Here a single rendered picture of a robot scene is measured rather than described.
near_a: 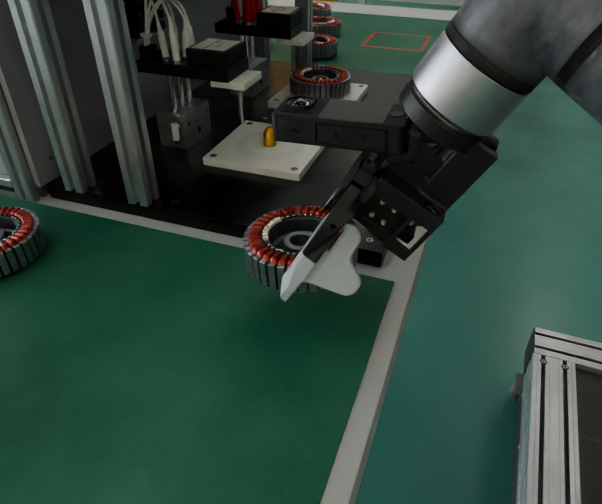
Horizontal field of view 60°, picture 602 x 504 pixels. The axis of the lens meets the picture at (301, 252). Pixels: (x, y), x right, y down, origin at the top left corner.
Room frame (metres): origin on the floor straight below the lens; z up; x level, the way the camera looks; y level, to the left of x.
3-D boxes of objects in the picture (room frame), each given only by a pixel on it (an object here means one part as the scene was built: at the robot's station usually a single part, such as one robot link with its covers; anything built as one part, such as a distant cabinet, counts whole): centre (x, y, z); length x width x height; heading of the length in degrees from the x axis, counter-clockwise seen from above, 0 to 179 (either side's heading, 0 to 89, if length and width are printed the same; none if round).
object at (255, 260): (0.42, 0.00, 0.82); 0.11 x 0.11 x 0.04
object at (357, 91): (0.96, -0.04, 0.78); 0.15 x 0.15 x 0.01; 70
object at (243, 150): (0.73, 0.05, 0.78); 0.15 x 0.15 x 0.01; 70
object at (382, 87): (0.85, 0.02, 0.76); 0.64 x 0.47 x 0.02; 160
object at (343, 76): (0.96, -0.04, 0.80); 0.11 x 0.11 x 0.04
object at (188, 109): (0.78, 0.18, 0.80); 0.08 x 0.05 x 0.06; 160
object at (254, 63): (1.01, 0.10, 0.80); 0.08 x 0.05 x 0.06; 160
